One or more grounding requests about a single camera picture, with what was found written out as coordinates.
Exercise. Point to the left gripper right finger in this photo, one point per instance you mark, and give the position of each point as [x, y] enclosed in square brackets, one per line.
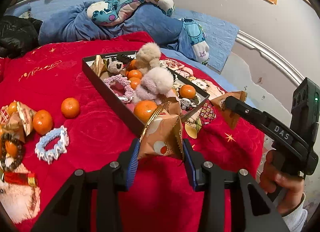
[193, 161]

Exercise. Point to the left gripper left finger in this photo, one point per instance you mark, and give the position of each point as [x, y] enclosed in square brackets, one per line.
[128, 161]

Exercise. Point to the blue white crochet scrunchie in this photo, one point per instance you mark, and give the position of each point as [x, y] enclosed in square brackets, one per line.
[52, 145]

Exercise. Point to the mandarin in box front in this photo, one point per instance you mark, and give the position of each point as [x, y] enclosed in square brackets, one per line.
[144, 109]

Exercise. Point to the mandarin in box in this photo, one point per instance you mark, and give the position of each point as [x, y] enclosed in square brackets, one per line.
[187, 91]
[144, 109]

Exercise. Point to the mandarin in box right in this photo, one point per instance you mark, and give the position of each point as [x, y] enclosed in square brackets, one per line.
[187, 91]

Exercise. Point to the black shallow box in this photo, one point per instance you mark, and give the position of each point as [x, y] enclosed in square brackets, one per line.
[114, 64]

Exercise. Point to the lone mandarin on blanket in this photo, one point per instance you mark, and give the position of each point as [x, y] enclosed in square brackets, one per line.
[70, 108]

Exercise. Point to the red bear print blanket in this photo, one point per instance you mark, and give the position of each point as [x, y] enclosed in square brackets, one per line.
[161, 198]

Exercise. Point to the pink white fluffy hair claw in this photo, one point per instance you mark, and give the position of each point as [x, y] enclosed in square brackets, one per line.
[156, 85]

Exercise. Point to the blue sheet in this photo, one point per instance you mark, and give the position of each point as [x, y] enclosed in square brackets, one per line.
[201, 71]

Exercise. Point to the mandarin right of pile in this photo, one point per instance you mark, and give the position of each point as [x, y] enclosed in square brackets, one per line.
[42, 122]

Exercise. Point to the mandarin of pile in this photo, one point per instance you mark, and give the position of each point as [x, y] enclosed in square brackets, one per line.
[42, 122]
[12, 108]

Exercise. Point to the beige fluffy hair claw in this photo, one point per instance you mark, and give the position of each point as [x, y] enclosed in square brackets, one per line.
[148, 57]

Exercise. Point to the red lighter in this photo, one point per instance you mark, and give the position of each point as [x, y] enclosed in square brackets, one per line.
[25, 179]

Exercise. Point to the tall pyramid snack packet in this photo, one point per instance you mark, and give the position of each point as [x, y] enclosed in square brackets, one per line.
[26, 115]

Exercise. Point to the rear mandarin of pile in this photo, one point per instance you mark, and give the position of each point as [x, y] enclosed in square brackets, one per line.
[12, 108]

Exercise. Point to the blue fleece blanket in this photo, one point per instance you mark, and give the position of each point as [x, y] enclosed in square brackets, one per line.
[108, 19]

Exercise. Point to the black puffer jacket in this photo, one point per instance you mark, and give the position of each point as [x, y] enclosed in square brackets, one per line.
[18, 35]

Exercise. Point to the mandarin inside bracelet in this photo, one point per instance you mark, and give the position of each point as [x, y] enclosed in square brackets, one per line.
[11, 148]

